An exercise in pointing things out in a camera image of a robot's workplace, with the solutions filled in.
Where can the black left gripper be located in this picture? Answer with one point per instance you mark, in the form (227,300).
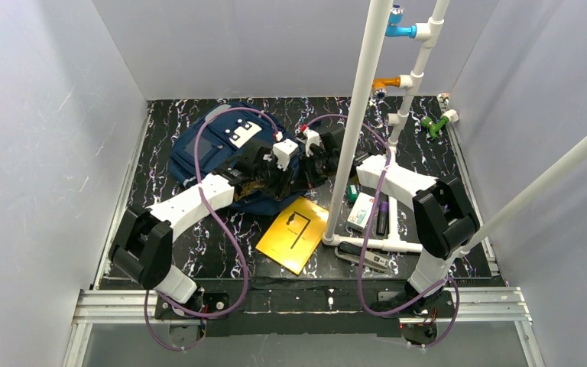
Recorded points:
(277,176)

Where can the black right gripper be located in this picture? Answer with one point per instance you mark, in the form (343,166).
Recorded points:
(312,165)

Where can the navy blue student backpack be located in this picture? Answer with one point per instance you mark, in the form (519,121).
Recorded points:
(227,135)

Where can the yellow notebook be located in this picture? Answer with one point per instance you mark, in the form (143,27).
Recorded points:
(275,243)

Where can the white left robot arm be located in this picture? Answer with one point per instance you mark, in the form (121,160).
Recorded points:
(142,247)

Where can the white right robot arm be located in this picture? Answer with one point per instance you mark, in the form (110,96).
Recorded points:
(445,218)

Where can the small green eraser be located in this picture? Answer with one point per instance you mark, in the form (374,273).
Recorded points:
(352,193)

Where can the black pen on notebook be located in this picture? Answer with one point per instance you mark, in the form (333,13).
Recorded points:
(296,224)

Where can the white rectangular box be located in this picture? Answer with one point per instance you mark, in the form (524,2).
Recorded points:
(360,212)

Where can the purple marker pen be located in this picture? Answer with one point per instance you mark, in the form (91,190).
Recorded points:
(382,218)

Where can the orange pipe valve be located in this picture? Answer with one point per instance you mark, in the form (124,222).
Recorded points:
(379,87)

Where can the green pipe valve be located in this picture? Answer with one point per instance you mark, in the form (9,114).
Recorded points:
(433,128)

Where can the blue pipe valve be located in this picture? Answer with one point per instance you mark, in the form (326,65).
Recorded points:
(394,28)

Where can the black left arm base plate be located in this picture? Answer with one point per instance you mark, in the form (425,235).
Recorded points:
(201,301)

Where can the white PVC pipe frame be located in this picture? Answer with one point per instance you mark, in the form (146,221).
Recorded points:
(383,20)

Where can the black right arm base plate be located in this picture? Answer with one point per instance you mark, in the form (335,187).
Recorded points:
(440,302)

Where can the aluminium rail frame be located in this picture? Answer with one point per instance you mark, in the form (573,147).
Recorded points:
(482,304)

